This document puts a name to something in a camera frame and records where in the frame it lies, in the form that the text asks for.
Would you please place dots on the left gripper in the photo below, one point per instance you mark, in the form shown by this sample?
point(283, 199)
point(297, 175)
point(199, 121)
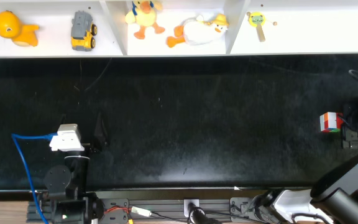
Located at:
point(91, 148)

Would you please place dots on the grey and yellow toy truck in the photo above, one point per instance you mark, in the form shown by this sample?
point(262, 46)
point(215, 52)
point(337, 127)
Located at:
point(82, 34)

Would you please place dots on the yellow rubber duck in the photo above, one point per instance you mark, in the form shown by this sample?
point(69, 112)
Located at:
point(11, 26)

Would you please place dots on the yellow rattle drum toy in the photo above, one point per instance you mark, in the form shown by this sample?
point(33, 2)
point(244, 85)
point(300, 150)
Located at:
point(256, 19)

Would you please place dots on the many-coloured puzzle cube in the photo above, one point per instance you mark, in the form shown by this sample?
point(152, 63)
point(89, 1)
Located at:
point(331, 121)

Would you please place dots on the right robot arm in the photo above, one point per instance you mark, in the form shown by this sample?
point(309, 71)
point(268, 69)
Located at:
point(343, 186)

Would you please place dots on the yellow plush duck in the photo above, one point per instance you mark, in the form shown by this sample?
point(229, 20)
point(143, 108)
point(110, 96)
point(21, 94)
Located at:
point(146, 18)

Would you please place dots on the white plush duck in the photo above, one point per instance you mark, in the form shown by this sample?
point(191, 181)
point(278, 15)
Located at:
point(199, 32)

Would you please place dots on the white shelf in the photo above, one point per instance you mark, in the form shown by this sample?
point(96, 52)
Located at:
point(306, 34)

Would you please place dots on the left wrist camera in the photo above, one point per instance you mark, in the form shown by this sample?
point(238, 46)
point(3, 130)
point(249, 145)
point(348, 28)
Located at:
point(67, 137)

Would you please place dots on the mounting rail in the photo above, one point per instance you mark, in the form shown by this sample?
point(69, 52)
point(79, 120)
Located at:
point(163, 207)

